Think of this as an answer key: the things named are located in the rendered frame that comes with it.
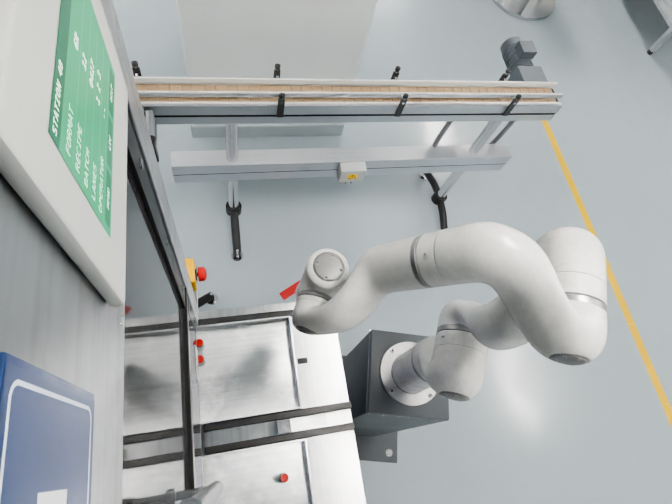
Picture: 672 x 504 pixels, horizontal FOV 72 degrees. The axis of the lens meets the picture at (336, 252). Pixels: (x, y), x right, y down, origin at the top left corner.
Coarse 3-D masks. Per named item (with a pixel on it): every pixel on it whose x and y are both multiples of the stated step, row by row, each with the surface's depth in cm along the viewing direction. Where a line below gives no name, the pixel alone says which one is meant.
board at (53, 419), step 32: (0, 352) 18; (0, 384) 17; (32, 384) 20; (64, 384) 23; (0, 416) 17; (32, 416) 19; (64, 416) 23; (0, 448) 17; (32, 448) 19; (64, 448) 23; (0, 480) 16; (32, 480) 19; (64, 480) 22
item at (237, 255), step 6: (228, 204) 233; (240, 204) 235; (228, 210) 232; (234, 210) 232; (240, 210) 234; (234, 216) 232; (234, 222) 231; (234, 228) 231; (234, 234) 230; (234, 240) 231; (240, 240) 233; (234, 246) 231; (240, 246) 232; (234, 252) 236; (240, 252) 237; (234, 258) 235; (240, 258) 236
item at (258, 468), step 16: (256, 448) 118; (272, 448) 122; (288, 448) 123; (304, 448) 123; (208, 464) 118; (224, 464) 118; (240, 464) 119; (256, 464) 120; (272, 464) 120; (288, 464) 121; (304, 464) 122; (208, 480) 116; (224, 480) 117; (240, 480) 118; (256, 480) 118; (272, 480) 119; (288, 480) 120; (304, 480) 120; (224, 496) 115; (240, 496) 116; (256, 496) 117; (272, 496) 117; (288, 496) 118; (304, 496) 119
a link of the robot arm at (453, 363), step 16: (432, 336) 120; (448, 336) 103; (464, 336) 102; (416, 352) 119; (432, 352) 115; (448, 352) 101; (464, 352) 100; (480, 352) 101; (416, 368) 119; (432, 368) 103; (448, 368) 100; (464, 368) 99; (480, 368) 100; (432, 384) 103; (448, 384) 99; (464, 384) 98; (480, 384) 100; (464, 400) 101
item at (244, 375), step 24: (216, 336) 131; (240, 336) 133; (264, 336) 134; (288, 336) 135; (216, 360) 129; (240, 360) 130; (264, 360) 131; (288, 360) 132; (216, 384) 126; (240, 384) 127; (264, 384) 128; (288, 384) 130; (216, 408) 124; (240, 408) 125; (264, 408) 126; (288, 408) 124
